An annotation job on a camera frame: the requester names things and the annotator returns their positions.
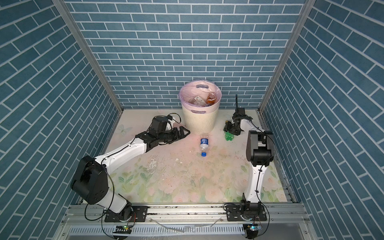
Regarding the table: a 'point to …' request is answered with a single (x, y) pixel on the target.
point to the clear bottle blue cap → (204, 145)
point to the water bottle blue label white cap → (199, 102)
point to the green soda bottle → (228, 136)
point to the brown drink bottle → (211, 98)
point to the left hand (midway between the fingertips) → (186, 134)
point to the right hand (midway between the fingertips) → (226, 128)
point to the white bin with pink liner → (200, 120)
